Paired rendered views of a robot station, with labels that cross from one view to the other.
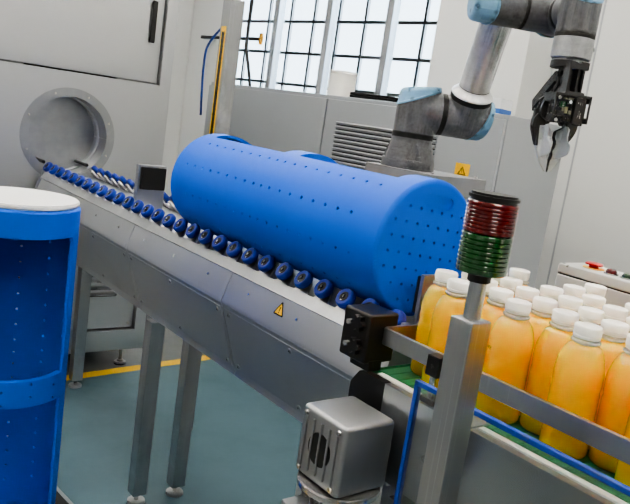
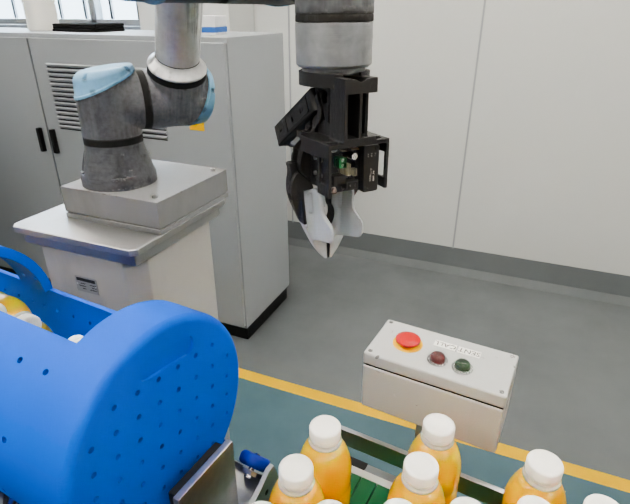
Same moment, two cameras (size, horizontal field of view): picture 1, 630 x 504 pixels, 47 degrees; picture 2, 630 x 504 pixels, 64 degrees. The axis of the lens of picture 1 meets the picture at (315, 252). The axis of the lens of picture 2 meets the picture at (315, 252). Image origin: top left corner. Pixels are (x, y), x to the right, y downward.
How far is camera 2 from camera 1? 101 cm
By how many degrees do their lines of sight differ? 26
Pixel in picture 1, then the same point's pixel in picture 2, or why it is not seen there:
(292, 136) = (4, 85)
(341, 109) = (46, 49)
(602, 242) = not seen: hidden behind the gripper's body
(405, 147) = (107, 162)
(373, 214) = (44, 455)
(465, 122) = (179, 108)
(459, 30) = not seen: outside the picture
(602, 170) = not seen: hidden behind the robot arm
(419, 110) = (109, 107)
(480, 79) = (182, 48)
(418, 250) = (156, 443)
